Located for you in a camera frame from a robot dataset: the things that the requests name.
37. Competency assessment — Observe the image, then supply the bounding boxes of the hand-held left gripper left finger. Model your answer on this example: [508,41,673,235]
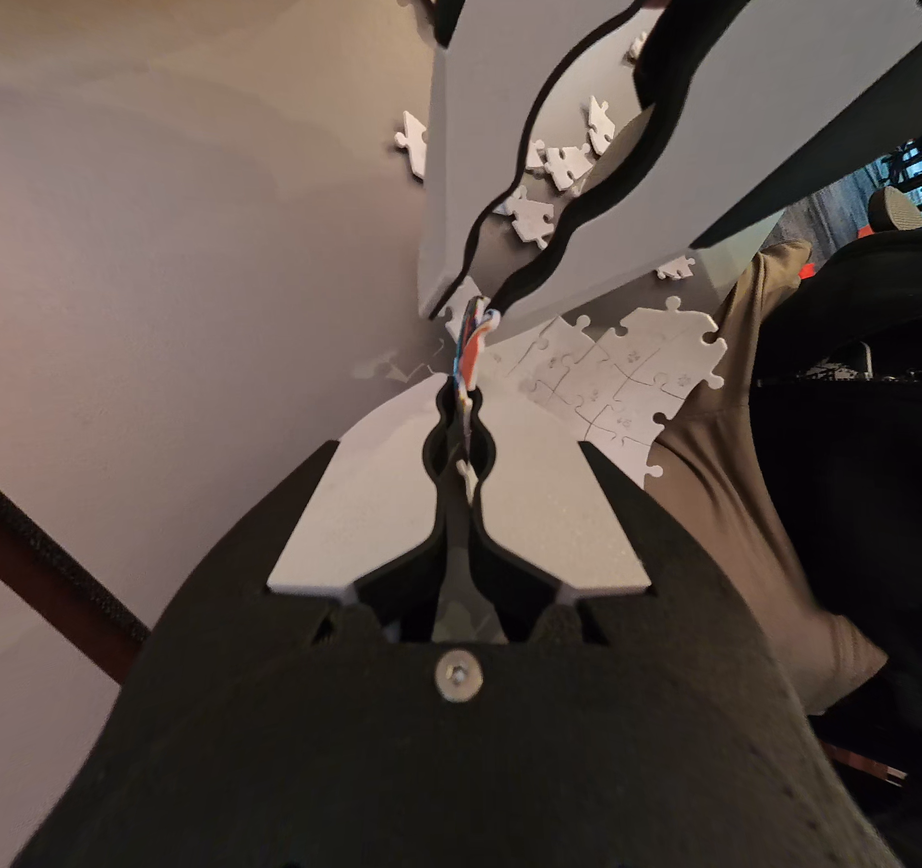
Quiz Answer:
[267,373,455,606]

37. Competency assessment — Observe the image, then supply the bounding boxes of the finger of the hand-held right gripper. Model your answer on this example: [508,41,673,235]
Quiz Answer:
[418,0,672,320]
[492,0,907,327]

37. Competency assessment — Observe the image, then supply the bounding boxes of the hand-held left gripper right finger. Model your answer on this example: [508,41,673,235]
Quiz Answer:
[468,378,653,605]

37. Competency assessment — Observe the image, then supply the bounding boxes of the white puzzle pieces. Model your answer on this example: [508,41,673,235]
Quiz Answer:
[395,0,696,282]

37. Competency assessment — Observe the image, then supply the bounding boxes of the partly built white puzzle ball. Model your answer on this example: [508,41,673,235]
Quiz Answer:
[443,276,728,505]

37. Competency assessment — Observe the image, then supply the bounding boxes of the tan mesh office chair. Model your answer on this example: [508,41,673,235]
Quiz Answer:
[868,186,922,235]

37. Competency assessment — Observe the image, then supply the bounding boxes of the person's tan trouser leg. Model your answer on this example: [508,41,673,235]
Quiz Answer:
[644,238,890,714]

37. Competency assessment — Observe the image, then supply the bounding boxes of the wooden-edged white table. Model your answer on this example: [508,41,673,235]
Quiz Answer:
[0,490,152,862]

